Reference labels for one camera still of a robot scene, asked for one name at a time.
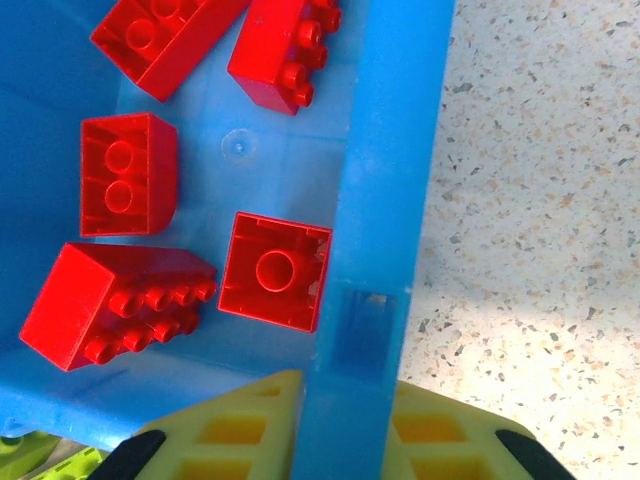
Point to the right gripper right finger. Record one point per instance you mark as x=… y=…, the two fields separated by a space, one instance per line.
x=450 y=450

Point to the small red lego brick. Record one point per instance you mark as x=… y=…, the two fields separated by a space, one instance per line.
x=275 y=272

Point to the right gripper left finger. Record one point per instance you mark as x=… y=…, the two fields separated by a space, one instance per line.
x=225 y=440

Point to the green lego brick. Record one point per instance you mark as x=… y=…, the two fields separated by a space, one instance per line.
x=20 y=450
x=75 y=465

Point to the blue three-compartment plastic bin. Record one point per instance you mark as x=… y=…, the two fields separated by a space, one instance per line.
x=390 y=150

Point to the long red lego brick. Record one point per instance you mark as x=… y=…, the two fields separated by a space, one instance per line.
x=150 y=45

